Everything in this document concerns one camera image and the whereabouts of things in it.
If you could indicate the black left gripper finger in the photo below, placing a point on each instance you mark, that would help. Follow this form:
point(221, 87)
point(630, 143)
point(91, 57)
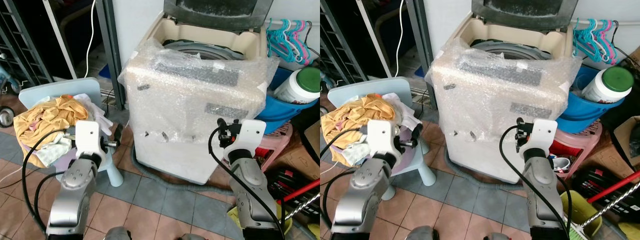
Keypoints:
point(118, 134)
point(417, 135)

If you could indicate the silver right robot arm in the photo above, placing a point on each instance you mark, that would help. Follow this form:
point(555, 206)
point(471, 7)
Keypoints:
point(252, 195)
point(542, 185)

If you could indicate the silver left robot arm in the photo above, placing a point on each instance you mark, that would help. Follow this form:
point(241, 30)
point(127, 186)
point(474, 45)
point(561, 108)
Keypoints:
point(362, 192)
point(75, 190)

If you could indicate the beige top-load washing machine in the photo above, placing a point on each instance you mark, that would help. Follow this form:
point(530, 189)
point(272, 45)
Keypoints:
point(170, 155)
point(475, 152)

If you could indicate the teal plastic clothes hanger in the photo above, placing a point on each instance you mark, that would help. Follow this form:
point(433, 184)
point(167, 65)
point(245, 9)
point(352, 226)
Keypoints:
point(582, 42)
point(275, 42)
point(294, 42)
point(600, 42)

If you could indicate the pink plastic clothes hanger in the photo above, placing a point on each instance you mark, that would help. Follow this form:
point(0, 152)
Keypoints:
point(611, 47)
point(305, 47)

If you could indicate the white garment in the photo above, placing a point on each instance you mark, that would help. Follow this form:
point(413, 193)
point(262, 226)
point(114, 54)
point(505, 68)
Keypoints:
point(97, 117)
point(406, 117)

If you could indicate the light purple cloth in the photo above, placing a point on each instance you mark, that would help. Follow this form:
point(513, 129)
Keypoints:
point(402, 162)
point(67, 162)

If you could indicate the clear bubble wrap sheet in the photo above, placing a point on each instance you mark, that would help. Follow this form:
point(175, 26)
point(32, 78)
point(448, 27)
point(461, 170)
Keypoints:
point(495, 92)
point(185, 95)

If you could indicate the pink plastic stool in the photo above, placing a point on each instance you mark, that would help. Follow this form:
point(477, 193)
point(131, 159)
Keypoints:
point(277, 142)
point(582, 145)

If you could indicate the white cup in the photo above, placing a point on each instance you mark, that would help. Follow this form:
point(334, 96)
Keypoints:
point(561, 164)

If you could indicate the pale green white cloth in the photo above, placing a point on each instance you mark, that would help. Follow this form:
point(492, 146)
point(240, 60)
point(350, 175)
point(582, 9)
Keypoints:
point(352, 152)
point(55, 150)

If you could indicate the yellow orange garment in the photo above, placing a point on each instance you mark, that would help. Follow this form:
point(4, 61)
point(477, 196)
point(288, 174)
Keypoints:
point(355, 116)
point(47, 117)

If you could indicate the blue plastic basin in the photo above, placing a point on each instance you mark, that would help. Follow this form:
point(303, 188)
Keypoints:
point(585, 112)
point(280, 112)

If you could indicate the light blue plastic stool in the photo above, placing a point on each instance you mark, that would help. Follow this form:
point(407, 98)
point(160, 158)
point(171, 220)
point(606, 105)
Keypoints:
point(55, 87)
point(365, 87)

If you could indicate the black tool case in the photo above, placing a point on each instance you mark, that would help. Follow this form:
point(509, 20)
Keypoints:
point(600, 182)
point(287, 182)

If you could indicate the white jar with green lid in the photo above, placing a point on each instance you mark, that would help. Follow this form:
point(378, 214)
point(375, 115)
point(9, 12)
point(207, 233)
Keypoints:
point(295, 87)
point(605, 85)

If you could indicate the yellow green plastic dustpan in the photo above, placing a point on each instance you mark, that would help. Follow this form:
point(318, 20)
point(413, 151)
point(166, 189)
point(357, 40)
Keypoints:
point(235, 216)
point(580, 210)

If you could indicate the red pole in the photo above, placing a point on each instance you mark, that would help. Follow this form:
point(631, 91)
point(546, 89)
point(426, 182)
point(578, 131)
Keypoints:
point(615, 186)
point(300, 190)

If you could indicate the grey left robot leg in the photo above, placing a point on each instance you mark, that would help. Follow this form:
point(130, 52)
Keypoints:
point(424, 233)
point(117, 234)

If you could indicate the grey robot leg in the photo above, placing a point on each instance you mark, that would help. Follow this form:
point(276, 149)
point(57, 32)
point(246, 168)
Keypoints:
point(424, 233)
point(117, 234)
point(194, 237)
point(496, 236)

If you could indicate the white slanted bar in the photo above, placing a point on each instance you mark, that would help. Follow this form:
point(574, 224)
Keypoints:
point(60, 40)
point(375, 40)

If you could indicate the small grey wheel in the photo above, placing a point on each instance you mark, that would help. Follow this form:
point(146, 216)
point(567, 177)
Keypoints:
point(6, 117)

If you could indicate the brown cardboard box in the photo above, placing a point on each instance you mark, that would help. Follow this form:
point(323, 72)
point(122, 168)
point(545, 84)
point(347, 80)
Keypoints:
point(629, 142)

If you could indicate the grey right robot leg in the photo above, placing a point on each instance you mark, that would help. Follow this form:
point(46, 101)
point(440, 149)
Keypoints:
point(194, 237)
point(496, 236)

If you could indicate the dark metal rack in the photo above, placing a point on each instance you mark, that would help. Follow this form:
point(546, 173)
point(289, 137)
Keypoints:
point(20, 45)
point(345, 45)

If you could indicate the grey washer lid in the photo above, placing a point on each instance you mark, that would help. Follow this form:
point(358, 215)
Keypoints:
point(215, 12)
point(520, 12)

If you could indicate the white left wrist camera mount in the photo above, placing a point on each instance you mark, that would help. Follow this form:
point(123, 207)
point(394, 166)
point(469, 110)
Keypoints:
point(89, 136)
point(381, 137)

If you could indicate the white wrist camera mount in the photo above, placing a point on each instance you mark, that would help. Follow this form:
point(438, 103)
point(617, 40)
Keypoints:
point(381, 137)
point(247, 137)
point(542, 132)
point(89, 136)

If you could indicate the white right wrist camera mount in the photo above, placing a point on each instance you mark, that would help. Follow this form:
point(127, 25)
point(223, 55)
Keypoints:
point(542, 132)
point(247, 137)

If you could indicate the grey metal door post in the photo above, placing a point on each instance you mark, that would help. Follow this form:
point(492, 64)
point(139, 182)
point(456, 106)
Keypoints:
point(421, 55)
point(111, 55)

